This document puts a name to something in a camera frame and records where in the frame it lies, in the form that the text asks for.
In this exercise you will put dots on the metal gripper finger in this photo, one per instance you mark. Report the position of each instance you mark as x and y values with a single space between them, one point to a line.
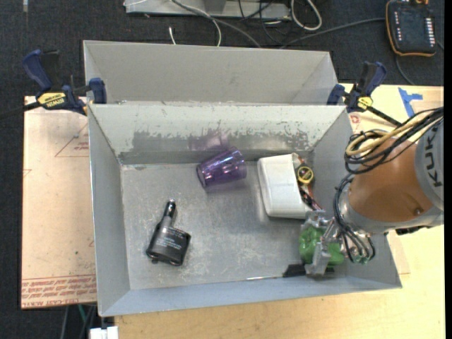
319 261
316 219

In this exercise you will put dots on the green toy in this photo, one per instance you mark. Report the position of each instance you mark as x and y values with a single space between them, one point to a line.
308 244

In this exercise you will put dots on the red packet with yellow disc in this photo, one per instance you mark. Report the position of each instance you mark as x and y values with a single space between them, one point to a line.
304 175

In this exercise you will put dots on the white box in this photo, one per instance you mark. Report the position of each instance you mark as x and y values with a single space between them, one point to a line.
280 185

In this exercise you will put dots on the grey metal bin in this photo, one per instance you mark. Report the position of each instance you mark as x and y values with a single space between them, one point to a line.
219 231

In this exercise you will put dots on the purple plastic cup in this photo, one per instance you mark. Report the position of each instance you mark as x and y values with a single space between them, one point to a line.
222 169

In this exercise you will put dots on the black spray bottle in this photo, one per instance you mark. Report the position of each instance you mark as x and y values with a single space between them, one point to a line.
169 240

